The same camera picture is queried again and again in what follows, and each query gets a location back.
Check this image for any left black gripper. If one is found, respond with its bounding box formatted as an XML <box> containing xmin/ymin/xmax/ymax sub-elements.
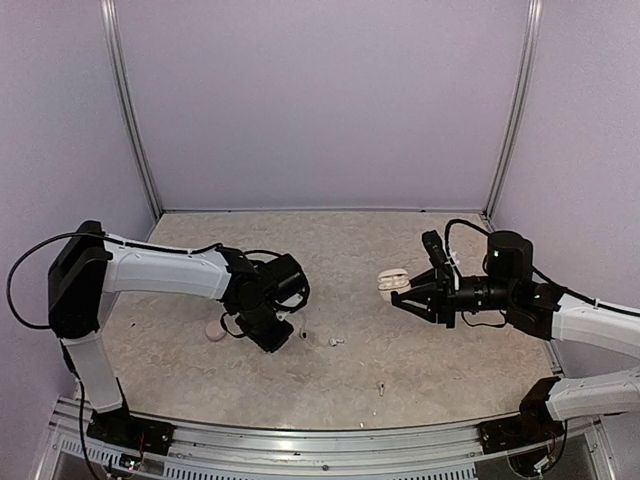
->
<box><xmin>236</xmin><ymin>300</ymin><xmax>295</xmax><ymax>354</ymax></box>

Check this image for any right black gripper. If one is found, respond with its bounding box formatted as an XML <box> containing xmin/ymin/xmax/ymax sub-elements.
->
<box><xmin>393</xmin><ymin>267</ymin><xmax>516</xmax><ymax>328</ymax></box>

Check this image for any white earbud charging case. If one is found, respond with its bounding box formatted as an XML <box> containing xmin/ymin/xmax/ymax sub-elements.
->
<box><xmin>377</xmin><ymin>268</ymin><xmax>411</xmax><ymax>302</ymax></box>

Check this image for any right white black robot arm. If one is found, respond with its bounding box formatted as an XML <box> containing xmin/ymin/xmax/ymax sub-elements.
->
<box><xmin>378</xmin><ymin>230</ymin><xmax>639</xmax><ymax>444</ymax></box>

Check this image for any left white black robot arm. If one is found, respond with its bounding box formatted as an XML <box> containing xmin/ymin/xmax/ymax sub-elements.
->
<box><xmin>48</xmin><ymin>221</ymin><xmax>310</xmax><ymax>445</ymax></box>

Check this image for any pink round case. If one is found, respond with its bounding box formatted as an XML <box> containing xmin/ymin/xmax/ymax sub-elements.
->
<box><xmin>205</xmin><ymin>322</ymin><xmax>227</xmax><ymax>342</ymax></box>

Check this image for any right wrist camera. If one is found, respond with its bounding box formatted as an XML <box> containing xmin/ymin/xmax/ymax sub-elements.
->
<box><xmin>421</xmin><ymin>230</ymin><xmax>457</xmax><ymax>279</ymax></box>

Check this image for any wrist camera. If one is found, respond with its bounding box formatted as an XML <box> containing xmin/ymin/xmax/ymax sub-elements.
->
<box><xmin>267</xmin><ymin>254</ymin><xmax>310</xmax><ymax>314</ymax></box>
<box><xmin>421</xmin><ymin>230</ymin><xmax>457</xmax><ymax>279</ymax></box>

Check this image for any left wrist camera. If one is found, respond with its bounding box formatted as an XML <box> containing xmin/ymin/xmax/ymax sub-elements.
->
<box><xmin>267</xmin><ymin>254</ymin><xmax>310</xmax><ymax>314</ymax></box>

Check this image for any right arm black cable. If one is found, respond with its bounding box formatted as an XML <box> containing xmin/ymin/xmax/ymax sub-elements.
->
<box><xmin>443</xmin><ymin>218</ymin><xmax>640</xmax><ymax>331</ymax></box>

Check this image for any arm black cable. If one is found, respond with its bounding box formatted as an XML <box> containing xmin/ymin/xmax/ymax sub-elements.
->
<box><xmin>6</xmin><ymin>232</ymin><xmax>281</xmax><ymax>341</ymax></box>
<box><xmin>443</xmin><ymin>218</ymin><xmax>640</xmax><ymax>331</ymax></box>

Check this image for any front aluminium rail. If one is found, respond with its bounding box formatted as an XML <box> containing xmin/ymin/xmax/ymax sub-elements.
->
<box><xmin>47</xmin><ymin>394</ymin><xmax>609</xmax><ymax>480</ymax></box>

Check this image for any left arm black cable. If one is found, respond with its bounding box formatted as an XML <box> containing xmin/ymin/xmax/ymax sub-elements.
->
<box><xmin>6</xmin><ymin>232</ymin><xmax>281</xmax><ymax>341</ymax></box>

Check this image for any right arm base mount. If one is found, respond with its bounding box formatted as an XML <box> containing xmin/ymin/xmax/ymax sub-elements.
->
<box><xmin>478</xmin><ymin>376</ymin><xmax>566</xmax><ymax>454</ymax></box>

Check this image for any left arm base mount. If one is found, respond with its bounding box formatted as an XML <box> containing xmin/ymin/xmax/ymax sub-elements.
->
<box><xmin>87</xmin><ymin>402</ymin><xmax>175</xmax><ymax>456</ymax></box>

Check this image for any left aluminium post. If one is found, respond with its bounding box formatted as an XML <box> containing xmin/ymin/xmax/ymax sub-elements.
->
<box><xmin>100</xmin><ymin>0</ymin><xmax>164</xmax><ymax>221</ymax></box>

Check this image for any aluminium post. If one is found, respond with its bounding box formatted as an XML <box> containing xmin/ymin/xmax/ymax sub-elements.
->
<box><xmin>483</xmin><ymin>0</ymin><xmax>544</xmax><ymax>222</ymax></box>
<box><xmin>100</xmin><ymin>0</ymin><xmax>164</xmax><ymax>221</ymax></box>

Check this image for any right aluminium post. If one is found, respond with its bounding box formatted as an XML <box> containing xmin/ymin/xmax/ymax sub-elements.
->
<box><xmin>483</xmin><ymin>0</ymin><xmax>544</xmax><ymax>222</ymax></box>

